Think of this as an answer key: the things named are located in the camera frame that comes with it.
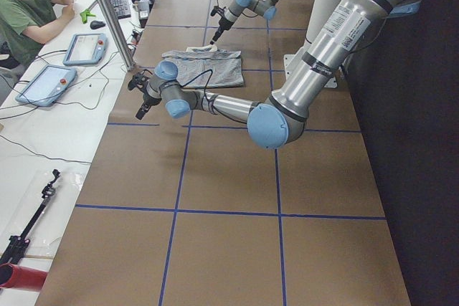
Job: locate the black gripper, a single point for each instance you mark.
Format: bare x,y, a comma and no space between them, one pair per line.
221,25
147,99

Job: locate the striped polo shirt white collar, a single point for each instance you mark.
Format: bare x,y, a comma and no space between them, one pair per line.
207,66

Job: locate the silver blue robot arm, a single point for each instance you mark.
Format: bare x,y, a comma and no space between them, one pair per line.
282,117
230,14

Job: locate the far blue teach pendant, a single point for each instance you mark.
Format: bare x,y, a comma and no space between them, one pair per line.
85,49

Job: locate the blue teach pendant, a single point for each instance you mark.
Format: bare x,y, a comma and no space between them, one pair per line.
85,49
47,86

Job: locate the black computer mouse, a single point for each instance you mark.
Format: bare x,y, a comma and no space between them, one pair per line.
95,24

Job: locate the near blue teach pendant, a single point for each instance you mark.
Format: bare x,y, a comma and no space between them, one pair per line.
47,86

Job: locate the black keyboard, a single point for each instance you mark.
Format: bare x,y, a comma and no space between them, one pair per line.
121,8

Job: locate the green plastic tool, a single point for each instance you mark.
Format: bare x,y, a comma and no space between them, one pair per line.
85,15

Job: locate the person in green shirt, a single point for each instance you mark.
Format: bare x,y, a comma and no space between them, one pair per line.
27,25

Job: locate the black tripod stick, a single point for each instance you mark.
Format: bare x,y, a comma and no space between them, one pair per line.
18,244

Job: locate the red cylinder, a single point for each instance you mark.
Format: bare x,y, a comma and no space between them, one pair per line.
22,278

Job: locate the aluminium frame profile post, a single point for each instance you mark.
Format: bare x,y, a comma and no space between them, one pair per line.
117,33

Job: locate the white camera stand post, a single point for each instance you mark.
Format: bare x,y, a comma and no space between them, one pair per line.
312,33

